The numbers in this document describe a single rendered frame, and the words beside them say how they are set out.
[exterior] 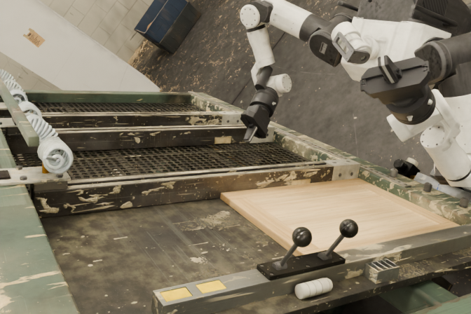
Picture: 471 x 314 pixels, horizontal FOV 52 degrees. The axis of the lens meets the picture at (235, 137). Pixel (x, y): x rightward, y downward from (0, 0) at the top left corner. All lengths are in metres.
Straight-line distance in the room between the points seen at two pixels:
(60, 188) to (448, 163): 0.92
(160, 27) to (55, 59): 1.26
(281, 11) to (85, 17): 5.01
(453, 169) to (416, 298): 0.31
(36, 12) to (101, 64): 0.77
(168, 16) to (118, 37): 1.16
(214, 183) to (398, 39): 0.64
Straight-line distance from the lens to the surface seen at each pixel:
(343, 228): 0.99
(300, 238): 0.91
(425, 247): 1.28
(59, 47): 5.03
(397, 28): 1.35
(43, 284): 0.82
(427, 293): 1.23
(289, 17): 1.58
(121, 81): 5.22
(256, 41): 1.68
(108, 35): 6.54
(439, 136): 1.16
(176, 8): 5.65
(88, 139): 1.78
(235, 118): 2.31
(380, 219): 1.43
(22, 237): 0.96
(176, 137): 1.90
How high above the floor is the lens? 2.22
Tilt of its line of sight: 35 degrees down
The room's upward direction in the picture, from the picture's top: 54 degrees counter-clockwise
